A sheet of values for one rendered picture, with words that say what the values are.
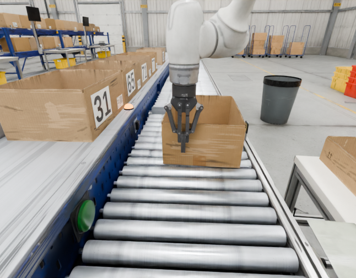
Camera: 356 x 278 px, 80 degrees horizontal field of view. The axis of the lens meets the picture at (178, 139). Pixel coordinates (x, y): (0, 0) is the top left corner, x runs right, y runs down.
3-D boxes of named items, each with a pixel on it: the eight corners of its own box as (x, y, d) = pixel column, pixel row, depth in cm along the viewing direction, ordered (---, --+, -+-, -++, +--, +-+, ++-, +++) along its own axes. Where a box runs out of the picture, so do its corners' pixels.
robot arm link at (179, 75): (200, 65, 58) (199, 87, 60) (199, 61, 66) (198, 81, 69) (167, 65, 58) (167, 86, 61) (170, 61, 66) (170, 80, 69)
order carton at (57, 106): (93, 142, 68) (82, 89, 60) (5, 140, 69) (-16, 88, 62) (125, 106, 103) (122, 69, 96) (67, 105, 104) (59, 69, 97)
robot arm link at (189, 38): (180, 66, 55) (216, 63, 62) (181, -5, 48) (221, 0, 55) (159, 62, 63) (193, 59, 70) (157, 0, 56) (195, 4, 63)
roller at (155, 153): (247, 151, 92) (248, 163, 91) (130, 149, 94) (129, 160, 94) (251, 151, 87) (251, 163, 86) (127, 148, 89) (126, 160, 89)
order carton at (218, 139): (240, 168, 78) (247, 126, 70) (161, 164, 80) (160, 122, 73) (228, 127, 113) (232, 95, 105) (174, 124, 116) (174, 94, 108)
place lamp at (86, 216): (86, 239, 48) (80, 216, 45) (81, 238, 48) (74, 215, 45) (98, 215, 54) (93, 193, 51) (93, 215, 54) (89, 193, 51)
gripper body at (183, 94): (169, 85, 61) (170, 115, 65) (198, 85, 61) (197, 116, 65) (171, 80, 68) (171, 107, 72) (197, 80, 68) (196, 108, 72)
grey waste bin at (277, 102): (274, 128, 302) (284, 82, 274) (249, 117, 343) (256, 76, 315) (298, 122, 321) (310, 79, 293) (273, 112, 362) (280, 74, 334)
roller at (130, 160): (255, 173, 81) (255, 160, 81) (122, 170, 83) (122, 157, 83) (252, 171, 86) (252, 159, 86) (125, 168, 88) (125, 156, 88)
